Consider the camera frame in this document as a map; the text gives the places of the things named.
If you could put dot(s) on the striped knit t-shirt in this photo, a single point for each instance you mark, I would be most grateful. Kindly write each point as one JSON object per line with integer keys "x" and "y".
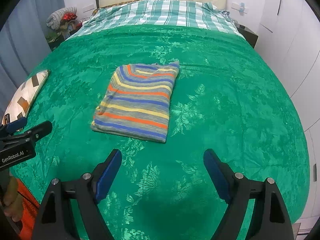
{"x": 140, "y": 100}

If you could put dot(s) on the grey knitted cloth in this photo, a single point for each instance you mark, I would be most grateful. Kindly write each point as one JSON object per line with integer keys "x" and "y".
{"x": 56, "y": 17}

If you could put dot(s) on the green floral blanket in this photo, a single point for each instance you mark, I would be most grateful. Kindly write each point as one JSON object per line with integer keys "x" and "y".
{"x": 225, "y": 105}

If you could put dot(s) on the wall socket with blue plug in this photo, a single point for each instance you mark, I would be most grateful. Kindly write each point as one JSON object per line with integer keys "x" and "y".
{"x": 240, "y": 7}

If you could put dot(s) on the brown white patterned pillow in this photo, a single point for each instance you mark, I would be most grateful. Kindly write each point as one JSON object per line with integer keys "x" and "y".
{"x": 25, "y": 97}

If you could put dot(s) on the white wardrobe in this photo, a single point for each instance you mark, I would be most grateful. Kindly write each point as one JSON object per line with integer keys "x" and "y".
{"x": 287, "y": 42}

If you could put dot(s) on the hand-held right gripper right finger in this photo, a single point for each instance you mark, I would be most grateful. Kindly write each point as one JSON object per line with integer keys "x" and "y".
{"x": 217, "y": 175}

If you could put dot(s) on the dark nightstand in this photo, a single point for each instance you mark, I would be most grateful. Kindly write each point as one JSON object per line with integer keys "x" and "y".
{"x": 250, "y": 36}

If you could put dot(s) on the blue-grey curtain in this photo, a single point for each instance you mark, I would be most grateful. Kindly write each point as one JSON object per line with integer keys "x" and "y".
{"x": 25, "y": 35}

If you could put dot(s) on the person's left hand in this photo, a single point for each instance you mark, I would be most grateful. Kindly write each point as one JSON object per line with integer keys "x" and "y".
{"x": 13, "y": 197}

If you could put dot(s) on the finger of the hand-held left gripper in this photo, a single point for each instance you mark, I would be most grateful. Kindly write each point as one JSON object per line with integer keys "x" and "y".
{"x": 16, "y": 125}
{"x": 37, "y": 131}

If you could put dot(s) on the clutter pile with knit hat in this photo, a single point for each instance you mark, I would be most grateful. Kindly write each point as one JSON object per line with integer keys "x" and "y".
{"x": 58, "y": 37}

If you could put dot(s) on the white wall socket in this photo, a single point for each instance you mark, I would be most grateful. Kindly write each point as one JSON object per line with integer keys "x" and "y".
{"x": 89, "y": 8}

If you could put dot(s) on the green white plaid bedsheet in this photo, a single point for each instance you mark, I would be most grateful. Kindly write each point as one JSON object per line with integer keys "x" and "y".
{"x": 162, "y": 12}

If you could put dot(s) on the black smartphone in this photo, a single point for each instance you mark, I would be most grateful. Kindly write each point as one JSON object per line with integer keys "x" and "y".
{"x": 6, "y": 119}

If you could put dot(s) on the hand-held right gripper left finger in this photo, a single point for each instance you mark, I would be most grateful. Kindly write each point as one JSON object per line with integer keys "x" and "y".
{"x": 110, "y": 173}

